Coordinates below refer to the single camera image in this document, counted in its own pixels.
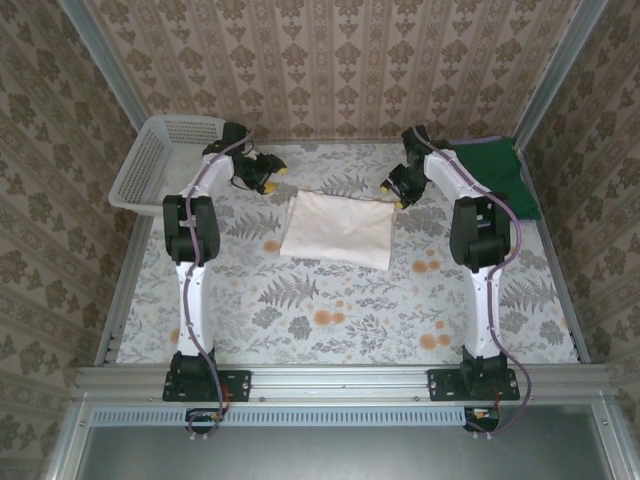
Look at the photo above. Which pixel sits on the white t-shirt with robot print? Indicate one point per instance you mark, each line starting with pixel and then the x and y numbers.
pixel 340 230

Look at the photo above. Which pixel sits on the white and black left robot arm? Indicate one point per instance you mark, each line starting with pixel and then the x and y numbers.
pixel 192 235

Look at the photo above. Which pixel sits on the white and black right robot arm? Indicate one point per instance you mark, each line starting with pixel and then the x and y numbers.
pixel 480 235

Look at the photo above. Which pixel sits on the dark green t-shirt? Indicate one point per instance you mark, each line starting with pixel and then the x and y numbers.
pixel 500 175

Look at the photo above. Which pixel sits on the white plastic laundry basket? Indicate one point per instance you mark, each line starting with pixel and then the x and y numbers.
pixel 145 160

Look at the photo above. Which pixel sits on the floral fern print tablecloth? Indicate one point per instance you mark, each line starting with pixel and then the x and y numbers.
pixel 350 320

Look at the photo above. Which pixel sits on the black controller box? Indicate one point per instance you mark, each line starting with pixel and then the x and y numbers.
pixel 480 416

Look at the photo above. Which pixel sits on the grey metal panel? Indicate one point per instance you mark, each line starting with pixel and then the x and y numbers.
pixel 320 455

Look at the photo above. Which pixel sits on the aluminium frame post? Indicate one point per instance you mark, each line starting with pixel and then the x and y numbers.
pixel 100 55
pixel 555 65

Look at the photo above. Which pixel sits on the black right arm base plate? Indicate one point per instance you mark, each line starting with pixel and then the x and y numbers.
pixel 442 385

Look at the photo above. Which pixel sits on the aluminium mounting rail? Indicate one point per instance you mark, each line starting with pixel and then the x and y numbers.
pixel 340 382

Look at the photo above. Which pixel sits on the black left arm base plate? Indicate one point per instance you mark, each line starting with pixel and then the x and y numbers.
pixel 235 386

